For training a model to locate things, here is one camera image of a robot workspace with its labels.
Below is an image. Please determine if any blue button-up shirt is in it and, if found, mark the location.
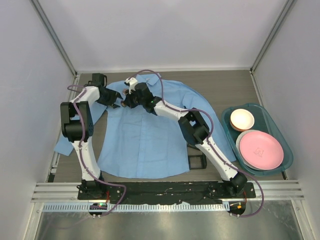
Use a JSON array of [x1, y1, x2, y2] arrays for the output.
[[53, 73, 237, 180]]

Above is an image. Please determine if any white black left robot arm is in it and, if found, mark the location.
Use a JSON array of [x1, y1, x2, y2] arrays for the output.
[[60, 73, 122, 200]]

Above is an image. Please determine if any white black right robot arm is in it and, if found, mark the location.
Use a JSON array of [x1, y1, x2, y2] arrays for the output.
[[122, 77, 248, 197]]

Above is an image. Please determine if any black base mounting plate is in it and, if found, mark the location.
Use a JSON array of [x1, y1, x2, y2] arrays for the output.
[[76, 181, 256, 205]]

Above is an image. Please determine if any white bowl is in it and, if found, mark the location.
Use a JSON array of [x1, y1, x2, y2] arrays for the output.
[[229, 108, 255, 132]]

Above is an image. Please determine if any teal plastic bin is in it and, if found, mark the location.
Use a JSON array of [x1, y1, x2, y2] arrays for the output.
[[221, 103, 294, 177]]

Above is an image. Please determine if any pink plate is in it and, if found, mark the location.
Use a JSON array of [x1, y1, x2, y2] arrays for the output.
[[239, 131, 284, 170]]

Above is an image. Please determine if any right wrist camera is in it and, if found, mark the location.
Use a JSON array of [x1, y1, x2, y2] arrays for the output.
[[124, 77, 138, 93]]

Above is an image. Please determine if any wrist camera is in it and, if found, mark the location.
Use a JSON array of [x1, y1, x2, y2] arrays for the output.
[[89, 73, 108, 87], [124, 77, 138, 93]]

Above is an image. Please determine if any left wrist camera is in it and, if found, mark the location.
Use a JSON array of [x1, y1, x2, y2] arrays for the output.
[[89, 73, 108, 87]]

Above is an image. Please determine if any black square frame upper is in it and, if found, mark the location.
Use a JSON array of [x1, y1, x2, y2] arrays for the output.
[[187, 143, 199, 151]]

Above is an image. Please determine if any black square frame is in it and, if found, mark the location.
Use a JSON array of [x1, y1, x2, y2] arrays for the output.
[[188, 154, 207, 171], [187, 143, 199, 151]]

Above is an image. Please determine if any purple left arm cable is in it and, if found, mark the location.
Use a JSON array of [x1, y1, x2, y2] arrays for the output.
[[67, 84, 127, 218]]

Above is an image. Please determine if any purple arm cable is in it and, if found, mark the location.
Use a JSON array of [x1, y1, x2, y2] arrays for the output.
[[129, 69, 265, 218], [67, 84, 127, 218]]

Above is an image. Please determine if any black square frame lower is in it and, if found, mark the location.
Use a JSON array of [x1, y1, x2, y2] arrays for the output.
[[188, 154, 207, 171]]

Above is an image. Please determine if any aluminium frame rail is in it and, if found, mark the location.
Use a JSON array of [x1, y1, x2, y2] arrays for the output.
[[31, 180, 304, 205]]

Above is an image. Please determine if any white slotted cable duct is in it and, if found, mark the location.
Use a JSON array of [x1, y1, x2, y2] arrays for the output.
[[42, 202, 230, 213]]

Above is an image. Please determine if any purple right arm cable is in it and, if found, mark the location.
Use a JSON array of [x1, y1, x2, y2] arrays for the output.
[[129, 69, 265, 218]]

